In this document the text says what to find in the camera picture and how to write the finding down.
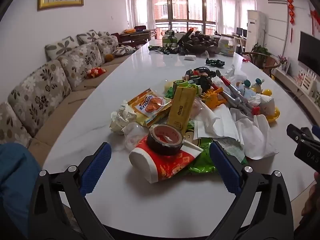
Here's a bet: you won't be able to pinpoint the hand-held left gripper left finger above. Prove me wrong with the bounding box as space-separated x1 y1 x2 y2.
28 142 112 240

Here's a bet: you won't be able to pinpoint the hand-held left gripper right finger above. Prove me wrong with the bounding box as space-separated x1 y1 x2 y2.
209 141 293 240

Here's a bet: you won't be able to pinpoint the green snack bag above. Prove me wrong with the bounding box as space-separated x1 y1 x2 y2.
184 120 247 175

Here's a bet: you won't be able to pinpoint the white tissue sheet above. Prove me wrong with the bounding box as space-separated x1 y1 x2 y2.
194 105 240 140
230 107 279 160

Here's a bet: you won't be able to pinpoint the clear plastic wrap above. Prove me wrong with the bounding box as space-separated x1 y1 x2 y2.
122 122 150 153

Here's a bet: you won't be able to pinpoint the red paper cup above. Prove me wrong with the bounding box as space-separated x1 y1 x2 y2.
129 135 204 183

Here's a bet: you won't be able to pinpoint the black adhesive tape roll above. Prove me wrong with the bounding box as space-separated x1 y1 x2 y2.
146 124 185 156

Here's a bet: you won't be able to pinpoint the yellow cardboard box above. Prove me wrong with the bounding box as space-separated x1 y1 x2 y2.
167 86 197 137

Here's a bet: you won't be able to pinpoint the orange snack packet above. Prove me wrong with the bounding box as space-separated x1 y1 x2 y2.
127 88 173 128

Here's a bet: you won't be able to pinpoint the person's right hand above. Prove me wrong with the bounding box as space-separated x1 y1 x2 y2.
301 171 320 217

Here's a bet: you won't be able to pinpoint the white slatted rack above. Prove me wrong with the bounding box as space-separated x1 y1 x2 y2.
301 71 320 97

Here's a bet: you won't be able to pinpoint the white television cabinet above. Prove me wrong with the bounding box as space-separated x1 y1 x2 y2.
272 67 320 110

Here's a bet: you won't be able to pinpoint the crumpled white paper ball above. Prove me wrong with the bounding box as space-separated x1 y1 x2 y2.
110 100 138 133

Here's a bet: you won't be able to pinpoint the beige sofa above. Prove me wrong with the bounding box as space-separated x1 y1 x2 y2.
0 29 137 170

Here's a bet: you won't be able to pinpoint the light blue toy figure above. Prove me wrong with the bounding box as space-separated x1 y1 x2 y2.
237 79 258 100

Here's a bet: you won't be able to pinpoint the orange plastic toy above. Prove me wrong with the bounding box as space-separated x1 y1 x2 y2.
200 87 227 109

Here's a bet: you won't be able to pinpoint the grey and red toy robot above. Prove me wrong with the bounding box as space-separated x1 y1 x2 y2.
216 70 253 113

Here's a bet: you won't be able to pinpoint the round wooden armchair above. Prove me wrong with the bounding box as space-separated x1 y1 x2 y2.
241 51 279 75

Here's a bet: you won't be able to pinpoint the black flat television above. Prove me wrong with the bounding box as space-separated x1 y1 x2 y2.
297 31 320 77

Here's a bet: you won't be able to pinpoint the person's blue clothing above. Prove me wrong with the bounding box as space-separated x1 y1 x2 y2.
0 142 42 233

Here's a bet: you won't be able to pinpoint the row of floral sofa cushions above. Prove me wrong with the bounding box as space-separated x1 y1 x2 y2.
0 29 119 148

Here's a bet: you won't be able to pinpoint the green potted plant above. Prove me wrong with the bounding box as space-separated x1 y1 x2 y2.
251 43 272 55

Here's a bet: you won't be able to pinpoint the red plush toy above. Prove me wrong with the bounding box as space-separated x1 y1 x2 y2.
86 67 106 79

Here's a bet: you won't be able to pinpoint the black and green toy vehicle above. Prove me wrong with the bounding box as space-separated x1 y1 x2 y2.
205 58 225 67

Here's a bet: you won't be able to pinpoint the white standing air conditioner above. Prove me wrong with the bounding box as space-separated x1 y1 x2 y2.
246 10 267 55

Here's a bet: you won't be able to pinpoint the wide red knot decoration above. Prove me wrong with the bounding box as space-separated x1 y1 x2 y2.
310 7 320 37

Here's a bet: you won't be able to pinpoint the white plastic jar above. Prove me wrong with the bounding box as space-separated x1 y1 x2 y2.
218 35 235 57

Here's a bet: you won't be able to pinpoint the small grey patterned pillow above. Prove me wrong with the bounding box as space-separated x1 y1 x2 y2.
112 45 137 56

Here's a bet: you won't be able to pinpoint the slim red knot decoration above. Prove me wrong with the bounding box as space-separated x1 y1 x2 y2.
287 0 295 43

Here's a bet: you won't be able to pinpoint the bowl of dark items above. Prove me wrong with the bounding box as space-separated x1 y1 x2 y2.
184 31 218 54

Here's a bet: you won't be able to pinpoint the black and green toy parts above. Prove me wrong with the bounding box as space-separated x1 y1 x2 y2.
149 45 179 55

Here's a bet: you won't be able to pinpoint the dark wooden side table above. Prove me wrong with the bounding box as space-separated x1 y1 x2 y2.
111 26 158 48

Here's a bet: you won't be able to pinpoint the white sheer curtain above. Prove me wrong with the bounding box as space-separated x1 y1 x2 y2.
125 0 157 29
216 0 257 34

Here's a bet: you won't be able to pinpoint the black toy gun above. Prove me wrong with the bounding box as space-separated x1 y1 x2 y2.
177 27 195 47

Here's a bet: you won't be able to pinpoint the green lidded jar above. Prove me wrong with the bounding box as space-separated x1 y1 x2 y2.
162 30 178 49

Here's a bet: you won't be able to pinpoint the large brown framed window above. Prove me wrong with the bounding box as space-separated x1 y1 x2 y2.
125 0 257 37

